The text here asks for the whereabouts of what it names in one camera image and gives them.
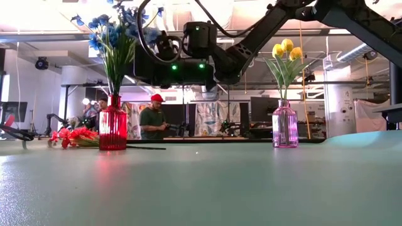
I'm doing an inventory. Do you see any red artificial flower bunch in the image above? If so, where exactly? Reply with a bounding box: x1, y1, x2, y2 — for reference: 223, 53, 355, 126
47, 126, 167, 151

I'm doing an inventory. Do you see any red ribbed glass vase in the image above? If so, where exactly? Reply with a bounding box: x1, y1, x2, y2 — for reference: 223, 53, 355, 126
99, 94, 128, 151

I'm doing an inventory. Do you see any pink ribbed glass vase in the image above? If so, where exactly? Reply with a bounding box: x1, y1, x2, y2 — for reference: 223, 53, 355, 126
271, 99, 299, 149

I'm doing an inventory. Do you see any person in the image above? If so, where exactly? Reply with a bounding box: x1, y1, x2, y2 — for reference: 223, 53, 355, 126
83, 96, 109, 131
139, 93, 172, 141

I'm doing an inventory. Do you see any multicolour patterned cloth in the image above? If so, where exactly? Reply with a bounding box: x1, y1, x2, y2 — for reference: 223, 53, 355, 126
121, 102, 142, 141

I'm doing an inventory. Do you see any black handheld device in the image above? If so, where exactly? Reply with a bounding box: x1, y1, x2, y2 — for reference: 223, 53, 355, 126
166, 122, 191, 136

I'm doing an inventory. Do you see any leaf patterned curtain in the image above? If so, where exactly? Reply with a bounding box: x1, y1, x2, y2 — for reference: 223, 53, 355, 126
194, 100, 242, 137

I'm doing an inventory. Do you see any black monitor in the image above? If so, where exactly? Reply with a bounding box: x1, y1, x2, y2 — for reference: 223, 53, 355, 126
0, 100, 28, 124
250, 96, 280, 124

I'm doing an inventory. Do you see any black ceiling spotlight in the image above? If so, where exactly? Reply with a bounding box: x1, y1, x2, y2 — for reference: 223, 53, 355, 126
34, 56, 50, 71
363, 49, 379, 61

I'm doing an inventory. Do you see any green table mat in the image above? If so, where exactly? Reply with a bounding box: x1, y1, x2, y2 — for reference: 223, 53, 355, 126
0, 130, 402, 226

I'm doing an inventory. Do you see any white round column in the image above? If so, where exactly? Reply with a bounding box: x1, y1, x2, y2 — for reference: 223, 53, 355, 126
325, 70, 355, 136

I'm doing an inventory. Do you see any pink hanging cloth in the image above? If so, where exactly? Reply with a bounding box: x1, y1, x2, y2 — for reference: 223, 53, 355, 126
354, 99, 390, 134

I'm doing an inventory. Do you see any grey computer desk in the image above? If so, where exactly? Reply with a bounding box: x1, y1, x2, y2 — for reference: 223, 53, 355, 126
372, 103, 402, 125

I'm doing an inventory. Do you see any black monitor stand pole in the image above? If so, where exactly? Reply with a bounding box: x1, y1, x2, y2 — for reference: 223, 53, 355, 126
388, 60, 402, 106

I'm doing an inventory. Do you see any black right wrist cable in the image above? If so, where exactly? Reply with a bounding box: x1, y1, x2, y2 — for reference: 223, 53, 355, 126
137, 0, 185, 65

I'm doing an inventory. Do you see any silver ventilation duct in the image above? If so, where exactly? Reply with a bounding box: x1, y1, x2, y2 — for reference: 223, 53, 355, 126
197, 83, 227, 100

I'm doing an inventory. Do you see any black cable loop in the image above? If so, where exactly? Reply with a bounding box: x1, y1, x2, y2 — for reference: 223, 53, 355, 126
0, 123, 36, 150

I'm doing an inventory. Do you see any yellow power cord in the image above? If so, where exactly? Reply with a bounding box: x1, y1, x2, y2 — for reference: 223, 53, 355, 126
297, 20, 312, 139

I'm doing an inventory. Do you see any white spiral duct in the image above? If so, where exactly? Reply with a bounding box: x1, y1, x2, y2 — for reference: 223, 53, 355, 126
336, 42, 374, 63

